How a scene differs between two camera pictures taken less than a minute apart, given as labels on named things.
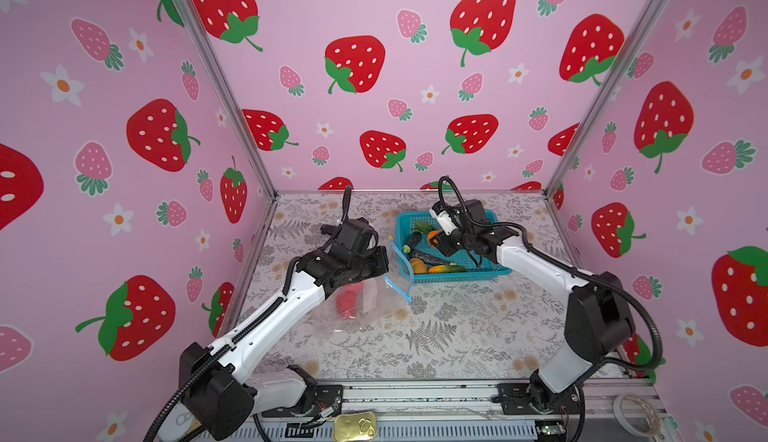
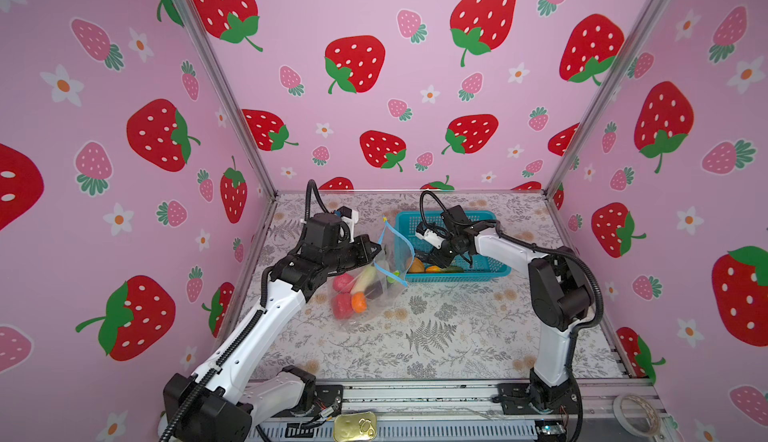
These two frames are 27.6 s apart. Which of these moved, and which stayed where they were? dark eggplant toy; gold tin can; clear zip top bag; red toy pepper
Moved: dark eggplant toy; clear zip top bag
Stayed: red toy pepper; gold tin can
